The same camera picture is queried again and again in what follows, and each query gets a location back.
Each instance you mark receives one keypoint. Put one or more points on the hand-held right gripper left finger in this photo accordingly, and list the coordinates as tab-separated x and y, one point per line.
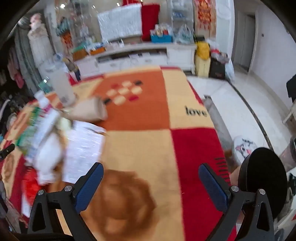
90	185

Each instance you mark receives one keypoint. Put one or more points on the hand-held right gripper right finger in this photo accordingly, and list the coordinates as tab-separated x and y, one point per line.
214	187

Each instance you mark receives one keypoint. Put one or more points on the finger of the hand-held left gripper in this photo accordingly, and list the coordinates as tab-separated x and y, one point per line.
7	151

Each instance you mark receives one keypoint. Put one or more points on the green snack packet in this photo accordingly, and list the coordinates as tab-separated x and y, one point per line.
27	134

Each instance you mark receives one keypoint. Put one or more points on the large plastic snack packet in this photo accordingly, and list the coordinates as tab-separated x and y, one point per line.
83	150

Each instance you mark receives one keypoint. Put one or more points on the white tissue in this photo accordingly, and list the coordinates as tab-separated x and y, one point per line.
49	150

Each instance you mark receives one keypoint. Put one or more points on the black trash bin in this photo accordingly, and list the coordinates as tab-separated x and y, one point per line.
261	173

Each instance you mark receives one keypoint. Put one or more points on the brown paper cup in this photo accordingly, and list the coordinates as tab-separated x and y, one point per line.
89	110

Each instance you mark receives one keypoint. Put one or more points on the white cartoon print stool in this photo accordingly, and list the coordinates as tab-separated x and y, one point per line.
245	148

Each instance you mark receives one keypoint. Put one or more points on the small white bottle pink label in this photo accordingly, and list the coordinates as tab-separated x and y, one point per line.
42	100

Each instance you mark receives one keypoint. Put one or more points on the teal tissue pack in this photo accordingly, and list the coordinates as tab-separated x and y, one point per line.
45	87

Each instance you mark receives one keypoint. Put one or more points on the pink hanging clothes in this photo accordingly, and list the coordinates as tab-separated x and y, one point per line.
13	69

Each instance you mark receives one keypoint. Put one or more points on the grey patterned waste bin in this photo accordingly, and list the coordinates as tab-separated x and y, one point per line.
289	153

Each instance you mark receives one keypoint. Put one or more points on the white thermos bottle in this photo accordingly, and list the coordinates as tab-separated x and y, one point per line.
61	88

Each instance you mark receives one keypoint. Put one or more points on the checkered printed blanket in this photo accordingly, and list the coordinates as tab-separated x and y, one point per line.
138	115

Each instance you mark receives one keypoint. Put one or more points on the grey curtain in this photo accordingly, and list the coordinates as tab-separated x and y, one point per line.
23	51

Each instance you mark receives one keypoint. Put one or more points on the clear plastic bag blue print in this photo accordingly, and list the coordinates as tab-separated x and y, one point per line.
57	58

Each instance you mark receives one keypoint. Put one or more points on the lace covered air conditioner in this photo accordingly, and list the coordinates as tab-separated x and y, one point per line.
39	44

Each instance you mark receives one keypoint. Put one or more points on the black shopping bag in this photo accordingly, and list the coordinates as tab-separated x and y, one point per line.
217	69

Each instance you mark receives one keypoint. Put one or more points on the white plastic bag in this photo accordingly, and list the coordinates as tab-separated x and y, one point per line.
229	69

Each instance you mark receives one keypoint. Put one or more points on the cream paper bag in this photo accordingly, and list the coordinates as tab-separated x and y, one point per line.
203	67

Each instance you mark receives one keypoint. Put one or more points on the orange box green lid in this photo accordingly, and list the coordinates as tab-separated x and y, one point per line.
79	53

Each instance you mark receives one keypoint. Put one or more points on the small orange hanging decoration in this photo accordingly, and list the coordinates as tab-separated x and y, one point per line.
67	38

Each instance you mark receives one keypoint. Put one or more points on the black jacket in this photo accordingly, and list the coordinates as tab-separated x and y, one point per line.
291	85

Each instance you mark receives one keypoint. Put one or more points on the pink plush toy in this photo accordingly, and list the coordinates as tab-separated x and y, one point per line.
35	19

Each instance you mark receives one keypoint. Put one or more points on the red and grey plastic bag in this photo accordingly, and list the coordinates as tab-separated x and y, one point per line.
217	52

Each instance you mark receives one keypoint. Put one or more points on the small orange box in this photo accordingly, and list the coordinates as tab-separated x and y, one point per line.
97	49

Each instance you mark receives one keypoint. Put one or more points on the striped tote bag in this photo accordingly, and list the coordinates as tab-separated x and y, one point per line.
63	27

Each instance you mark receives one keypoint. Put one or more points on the yellow bag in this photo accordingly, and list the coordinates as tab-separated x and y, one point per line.
203	49

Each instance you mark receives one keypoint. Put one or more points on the interior door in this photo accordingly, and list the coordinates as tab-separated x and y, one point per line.
246	46

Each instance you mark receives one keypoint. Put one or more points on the clear display shelf rack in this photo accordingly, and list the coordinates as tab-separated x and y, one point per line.
81	23

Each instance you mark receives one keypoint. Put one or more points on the white television cabinet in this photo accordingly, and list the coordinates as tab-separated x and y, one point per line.
150	49

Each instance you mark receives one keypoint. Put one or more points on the clear plastic bag teal print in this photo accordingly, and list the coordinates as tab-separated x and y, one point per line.
183	34

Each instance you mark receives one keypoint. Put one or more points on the blue plastic basket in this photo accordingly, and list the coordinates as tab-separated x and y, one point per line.
161	39

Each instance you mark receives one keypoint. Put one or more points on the white cloth television cover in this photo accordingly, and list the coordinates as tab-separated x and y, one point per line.
119	23

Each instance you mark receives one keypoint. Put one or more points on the red cloth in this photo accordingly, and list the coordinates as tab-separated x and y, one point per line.
150	20

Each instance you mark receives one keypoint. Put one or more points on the tall clear shelf rack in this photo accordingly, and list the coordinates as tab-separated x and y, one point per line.
180	14

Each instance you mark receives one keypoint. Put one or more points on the red hanging wall decoration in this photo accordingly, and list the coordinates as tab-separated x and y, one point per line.
204	11

